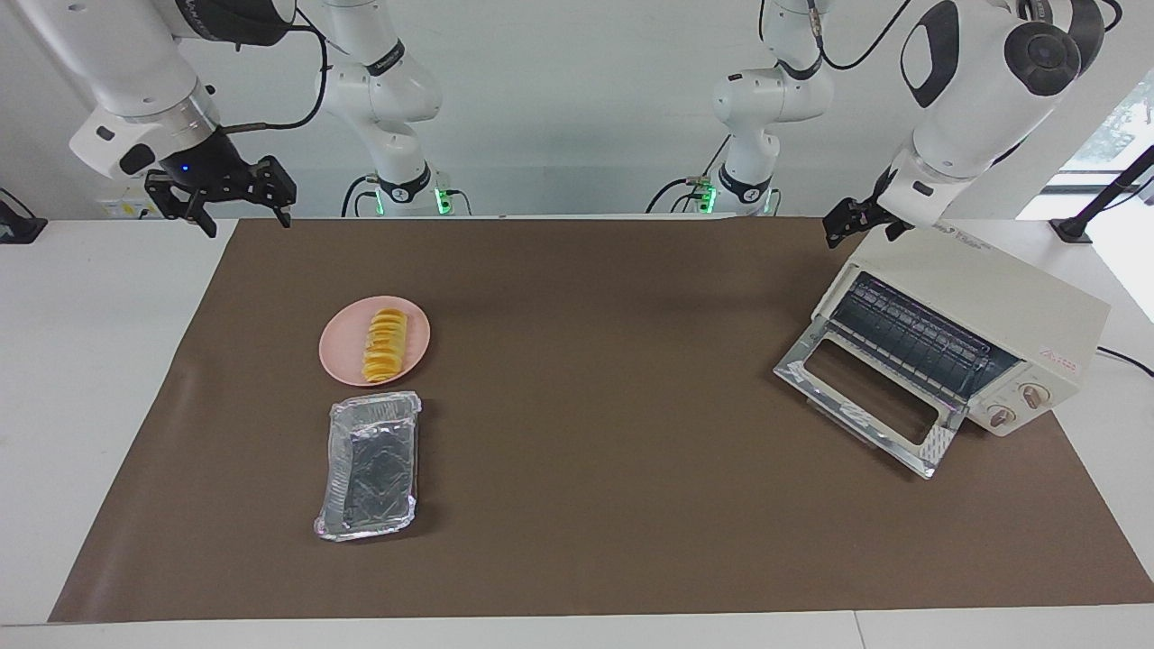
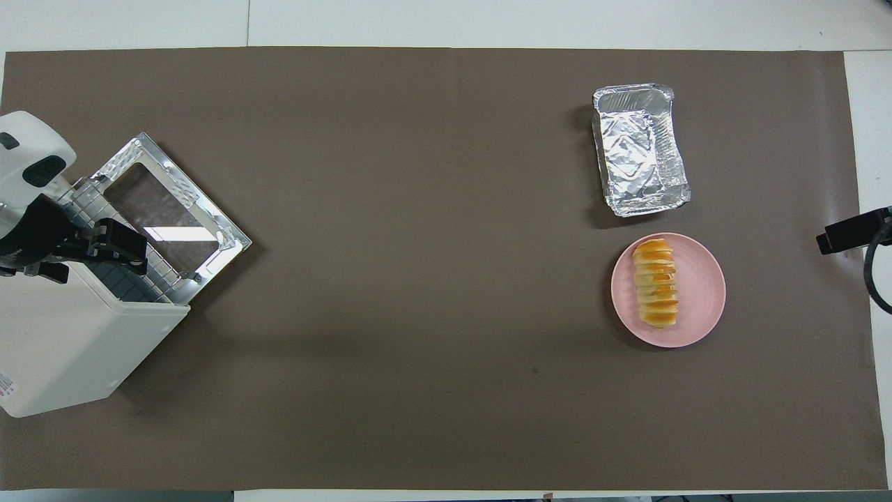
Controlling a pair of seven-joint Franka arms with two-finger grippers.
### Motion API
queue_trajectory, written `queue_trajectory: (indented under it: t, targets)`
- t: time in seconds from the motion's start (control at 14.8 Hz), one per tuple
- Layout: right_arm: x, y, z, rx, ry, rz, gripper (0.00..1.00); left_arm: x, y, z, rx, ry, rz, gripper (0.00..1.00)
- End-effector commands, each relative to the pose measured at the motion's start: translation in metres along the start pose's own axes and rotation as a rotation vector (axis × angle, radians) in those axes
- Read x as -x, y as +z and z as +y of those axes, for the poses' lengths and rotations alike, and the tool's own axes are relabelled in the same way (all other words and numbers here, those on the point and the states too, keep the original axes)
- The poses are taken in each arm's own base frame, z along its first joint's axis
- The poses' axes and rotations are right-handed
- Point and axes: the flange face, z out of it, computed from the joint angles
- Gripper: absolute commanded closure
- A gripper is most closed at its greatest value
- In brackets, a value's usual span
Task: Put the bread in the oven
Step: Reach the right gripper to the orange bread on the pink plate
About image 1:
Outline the glass oven door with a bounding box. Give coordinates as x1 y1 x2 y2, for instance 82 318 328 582
774 317 970 480

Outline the black base cable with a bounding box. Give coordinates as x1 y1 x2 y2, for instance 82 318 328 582
340 173 380 218
645 135 733 215

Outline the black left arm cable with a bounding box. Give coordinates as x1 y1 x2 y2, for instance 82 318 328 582
757 0 913 73

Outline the yellow sliced bread loaf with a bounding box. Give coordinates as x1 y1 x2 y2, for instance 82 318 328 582
361 307 408 383

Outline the cream toaster oven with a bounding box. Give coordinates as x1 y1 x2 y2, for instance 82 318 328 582
774 219 1112 480

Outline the pink round plate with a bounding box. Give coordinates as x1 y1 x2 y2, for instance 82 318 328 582
319 296 432 388

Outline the black right base cable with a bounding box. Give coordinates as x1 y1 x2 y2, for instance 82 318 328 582
340 173 380 218

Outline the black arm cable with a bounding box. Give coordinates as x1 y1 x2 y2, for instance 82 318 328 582
757 0 913 73
216 0 330 136

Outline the brown table mat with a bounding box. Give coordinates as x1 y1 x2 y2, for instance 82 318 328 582
48 217 1154 623

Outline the aluminium foil tray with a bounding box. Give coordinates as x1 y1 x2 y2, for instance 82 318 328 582
314 390 423 543

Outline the black left base cable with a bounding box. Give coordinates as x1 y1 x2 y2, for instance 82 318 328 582
645 135 733 215

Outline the white wall socket strip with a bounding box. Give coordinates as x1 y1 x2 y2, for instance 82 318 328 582
97 191 168 220

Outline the black oven power cable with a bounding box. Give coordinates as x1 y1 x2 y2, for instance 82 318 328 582
1095 345 1154 378

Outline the black table clamp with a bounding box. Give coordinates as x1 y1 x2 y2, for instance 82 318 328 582
0 187 48 245

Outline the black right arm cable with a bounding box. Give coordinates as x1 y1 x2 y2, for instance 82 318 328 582
216 0 330 136

